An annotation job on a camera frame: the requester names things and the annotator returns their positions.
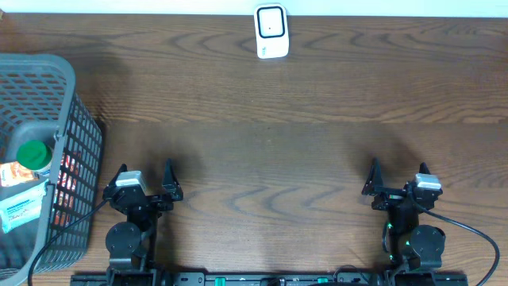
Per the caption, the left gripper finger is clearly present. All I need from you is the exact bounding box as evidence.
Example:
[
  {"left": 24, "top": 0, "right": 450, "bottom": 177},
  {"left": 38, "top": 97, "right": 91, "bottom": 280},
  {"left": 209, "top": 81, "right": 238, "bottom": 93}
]
[
  {"left": 162, "top": 159, "right": 183, "bottom": 201},
  {"left": 108, "top": 164, "right": 127, "bottom": 187}
]

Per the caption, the orange red candy bar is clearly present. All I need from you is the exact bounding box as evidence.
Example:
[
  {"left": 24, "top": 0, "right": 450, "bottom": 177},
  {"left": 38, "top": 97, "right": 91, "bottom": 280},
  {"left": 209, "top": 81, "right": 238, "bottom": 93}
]
[{"left": 52, "top": 152, "right": 83, "bottom": 226}]

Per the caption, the green lid jar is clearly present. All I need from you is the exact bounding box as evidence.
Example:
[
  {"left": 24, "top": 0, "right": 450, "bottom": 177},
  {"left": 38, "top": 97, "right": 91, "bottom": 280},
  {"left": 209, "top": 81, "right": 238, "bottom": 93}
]
[{"left": 16, "top": 140, "right": 53, "bottom": 176}]

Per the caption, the teal white wipes packet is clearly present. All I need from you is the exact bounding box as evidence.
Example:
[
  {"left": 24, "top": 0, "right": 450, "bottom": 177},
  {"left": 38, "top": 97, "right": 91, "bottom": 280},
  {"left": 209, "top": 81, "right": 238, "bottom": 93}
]
[{"left": 1, "top": 180, "right": 48, "bottom": 234}]

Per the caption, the small orange snack packet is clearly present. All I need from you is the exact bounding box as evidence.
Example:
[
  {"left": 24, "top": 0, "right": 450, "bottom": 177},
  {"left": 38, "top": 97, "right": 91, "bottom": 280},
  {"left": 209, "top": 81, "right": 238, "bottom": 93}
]
[{"left": 1, "top": 161, "right": 38, "bottom": 187}]

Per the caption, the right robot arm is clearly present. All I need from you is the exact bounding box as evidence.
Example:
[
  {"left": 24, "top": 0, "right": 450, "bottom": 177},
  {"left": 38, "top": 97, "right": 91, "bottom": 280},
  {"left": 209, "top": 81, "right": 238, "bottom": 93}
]
[{"left": 362, "top": 159, "right": 445, "bottom": 285}]

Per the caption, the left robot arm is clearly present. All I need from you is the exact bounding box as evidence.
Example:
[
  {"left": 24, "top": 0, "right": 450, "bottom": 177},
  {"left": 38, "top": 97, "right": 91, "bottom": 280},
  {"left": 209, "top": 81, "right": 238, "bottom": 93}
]
[{"left": 102, "top": 159, "right": 183, "bottom": 285}]

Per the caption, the white barcode scanner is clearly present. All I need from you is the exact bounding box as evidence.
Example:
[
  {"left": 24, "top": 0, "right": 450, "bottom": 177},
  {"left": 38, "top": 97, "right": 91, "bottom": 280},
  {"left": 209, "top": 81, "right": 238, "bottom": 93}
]
[{"left": 254, "top": 3, "right": 290, "bottom": 60}]

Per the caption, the grey plastic mesh basket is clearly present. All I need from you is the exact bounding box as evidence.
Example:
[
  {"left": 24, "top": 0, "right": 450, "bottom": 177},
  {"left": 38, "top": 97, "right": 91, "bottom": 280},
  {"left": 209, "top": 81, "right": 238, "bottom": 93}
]
[{"left": 1, "top": 53, "right": 103, "bottom": 285}]

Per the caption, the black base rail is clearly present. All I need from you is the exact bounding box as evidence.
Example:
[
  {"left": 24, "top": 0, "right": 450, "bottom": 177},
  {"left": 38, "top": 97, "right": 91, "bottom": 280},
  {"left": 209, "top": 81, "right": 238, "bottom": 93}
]
[{"left": 70, "top": 271, "right": 470, "bottom": 286}]

